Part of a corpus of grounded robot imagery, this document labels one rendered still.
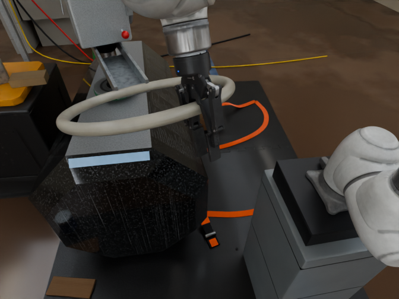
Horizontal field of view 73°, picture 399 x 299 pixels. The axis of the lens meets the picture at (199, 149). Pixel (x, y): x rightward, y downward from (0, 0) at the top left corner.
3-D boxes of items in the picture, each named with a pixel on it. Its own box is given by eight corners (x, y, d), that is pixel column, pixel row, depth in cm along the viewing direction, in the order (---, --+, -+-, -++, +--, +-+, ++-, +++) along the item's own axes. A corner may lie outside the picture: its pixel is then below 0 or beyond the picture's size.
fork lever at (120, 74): (78, 37, 139) (74, 26, 136) (114, 30, 145) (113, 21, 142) (107, 102, 94) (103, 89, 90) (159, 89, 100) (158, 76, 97)
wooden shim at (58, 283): (46, 295, 151) (45, 294, 150) (54, 276, 158) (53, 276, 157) (89, 298, 150) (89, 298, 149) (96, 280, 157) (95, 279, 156)
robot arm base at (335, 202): (340, 159, 108) (347, 149, 104) (376, 207, 93) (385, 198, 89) (298, 164, 104) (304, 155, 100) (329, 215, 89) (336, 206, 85)
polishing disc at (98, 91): (122, 101, 131) (121, 99, 130) (85, 92, 136) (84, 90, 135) (143, 80, 145) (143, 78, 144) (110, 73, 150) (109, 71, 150)
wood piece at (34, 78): (12, 88, 163) (7, 80, 160) (15, 80, 170) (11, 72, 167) (47, 84, 167) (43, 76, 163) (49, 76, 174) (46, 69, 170)
